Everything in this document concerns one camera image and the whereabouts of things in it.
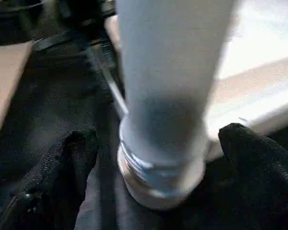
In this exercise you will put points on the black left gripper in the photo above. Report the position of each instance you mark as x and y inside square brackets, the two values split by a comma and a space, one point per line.
[69, 24]

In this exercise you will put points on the white plastic table top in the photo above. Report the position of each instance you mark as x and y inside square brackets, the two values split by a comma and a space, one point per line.
[254, 83]

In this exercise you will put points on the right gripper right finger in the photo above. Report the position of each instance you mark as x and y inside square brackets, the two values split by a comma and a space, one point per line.
[261, 182]

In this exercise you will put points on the white plastic table leg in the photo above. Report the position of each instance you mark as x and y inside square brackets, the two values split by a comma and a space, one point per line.
[170, 60]

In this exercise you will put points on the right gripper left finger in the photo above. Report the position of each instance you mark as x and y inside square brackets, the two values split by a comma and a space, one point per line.
[48, 187]

